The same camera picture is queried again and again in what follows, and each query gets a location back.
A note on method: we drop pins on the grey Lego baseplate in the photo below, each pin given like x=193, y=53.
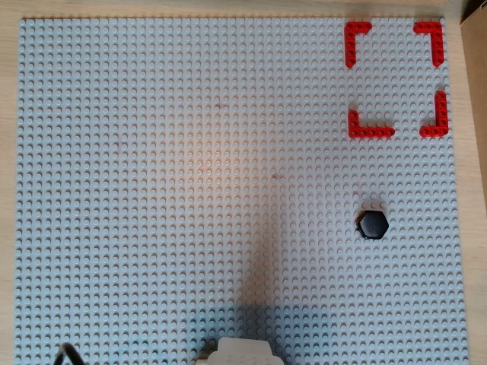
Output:
x=190, y=190

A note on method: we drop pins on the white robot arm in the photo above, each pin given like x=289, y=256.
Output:
x=247, y=351

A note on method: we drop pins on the cardboard box back wall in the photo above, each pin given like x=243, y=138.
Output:
x=477, y=76

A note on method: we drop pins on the red L-shaped Lego bracket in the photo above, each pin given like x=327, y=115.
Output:
x=351, y=42
x=371, y=132
x=441, y=118
x=438, y=42

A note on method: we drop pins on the black hexagonal Lego piece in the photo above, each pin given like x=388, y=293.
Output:
x=372, y=225

